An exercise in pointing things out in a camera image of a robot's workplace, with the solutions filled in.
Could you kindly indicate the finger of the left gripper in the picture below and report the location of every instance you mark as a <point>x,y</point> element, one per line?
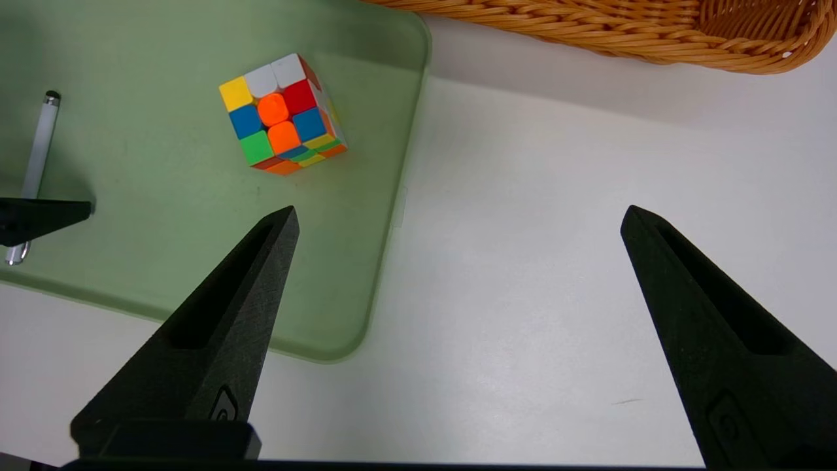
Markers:
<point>39,219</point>

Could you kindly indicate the white pen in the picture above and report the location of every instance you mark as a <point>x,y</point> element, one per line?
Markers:
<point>40,144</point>

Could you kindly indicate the light green plastic tray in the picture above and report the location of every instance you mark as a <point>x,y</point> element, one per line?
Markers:
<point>150,216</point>

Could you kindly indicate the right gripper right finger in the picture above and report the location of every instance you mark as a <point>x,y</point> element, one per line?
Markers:
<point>739,379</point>

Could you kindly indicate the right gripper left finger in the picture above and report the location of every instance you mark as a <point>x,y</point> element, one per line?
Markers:
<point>216,366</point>

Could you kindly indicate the orange wicker basket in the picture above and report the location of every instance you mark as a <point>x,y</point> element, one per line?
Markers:
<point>588,33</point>

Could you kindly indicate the multicoloured puzzle cube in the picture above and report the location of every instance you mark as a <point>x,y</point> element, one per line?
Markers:
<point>274,114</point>

